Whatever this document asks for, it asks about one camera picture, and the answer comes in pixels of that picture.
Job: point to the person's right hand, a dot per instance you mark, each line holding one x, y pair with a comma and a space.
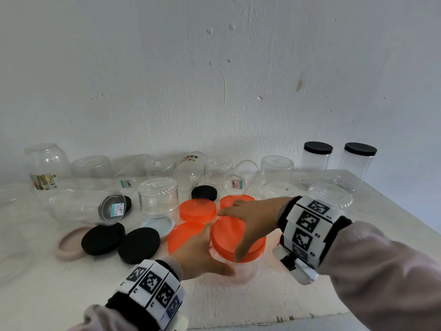
262, 217

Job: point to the person's left hand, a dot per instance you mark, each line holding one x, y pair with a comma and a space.
194, 258

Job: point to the large orange lid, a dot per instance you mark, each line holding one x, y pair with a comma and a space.
224, 237
182, 234

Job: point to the small orange lid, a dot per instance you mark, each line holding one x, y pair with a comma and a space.
225, 201
197, 210

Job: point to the light blue lid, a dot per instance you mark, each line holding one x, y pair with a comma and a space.
162, 226

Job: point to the wide transparent jar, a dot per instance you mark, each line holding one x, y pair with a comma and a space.
248, 272

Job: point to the large black lid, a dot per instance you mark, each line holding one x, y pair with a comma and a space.
103, 239
139, 245

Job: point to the group of transparent plastic jars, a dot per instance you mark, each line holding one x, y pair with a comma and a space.
158, 196

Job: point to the pale pink lid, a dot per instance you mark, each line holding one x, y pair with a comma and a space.
67, 249

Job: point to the person's left forearm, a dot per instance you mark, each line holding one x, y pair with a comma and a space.
93, 322

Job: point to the person's right forearm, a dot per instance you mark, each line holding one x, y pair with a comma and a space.
379, 282

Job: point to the black white marker wristband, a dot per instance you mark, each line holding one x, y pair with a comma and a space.
306, 227
151, 282

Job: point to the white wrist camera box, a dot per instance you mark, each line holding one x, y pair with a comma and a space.
303, 274
179, 324

